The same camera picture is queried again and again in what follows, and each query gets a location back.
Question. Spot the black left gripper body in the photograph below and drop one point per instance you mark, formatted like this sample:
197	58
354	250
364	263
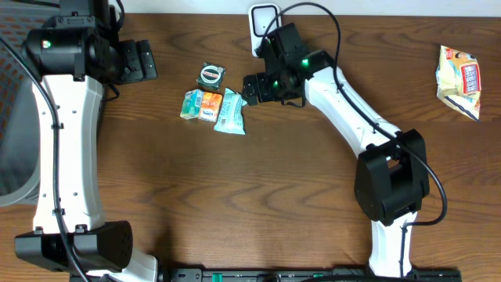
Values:
138	59

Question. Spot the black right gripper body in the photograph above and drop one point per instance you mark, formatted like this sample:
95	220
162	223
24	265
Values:
268	84

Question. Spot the teal Kleenex tissue pack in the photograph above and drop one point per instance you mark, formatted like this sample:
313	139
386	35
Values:
192	104

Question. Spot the orange snack pack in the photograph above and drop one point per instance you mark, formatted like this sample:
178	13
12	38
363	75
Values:
210	106

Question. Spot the green wipes pack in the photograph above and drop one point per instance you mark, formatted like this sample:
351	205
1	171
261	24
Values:
230	118

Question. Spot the yellow wet wipes pack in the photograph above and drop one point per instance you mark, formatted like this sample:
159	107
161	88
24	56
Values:
458	78

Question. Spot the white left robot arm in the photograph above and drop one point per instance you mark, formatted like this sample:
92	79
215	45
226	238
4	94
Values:
72	60

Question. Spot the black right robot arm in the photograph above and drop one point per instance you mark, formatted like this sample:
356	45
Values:
391	178

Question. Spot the white barcode scanner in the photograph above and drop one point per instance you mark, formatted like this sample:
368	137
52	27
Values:
260	16

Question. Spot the grey plastic mesh basket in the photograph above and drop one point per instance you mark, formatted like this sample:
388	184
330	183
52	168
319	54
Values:
20	169

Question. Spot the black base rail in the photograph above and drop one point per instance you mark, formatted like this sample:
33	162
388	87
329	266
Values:
287	275

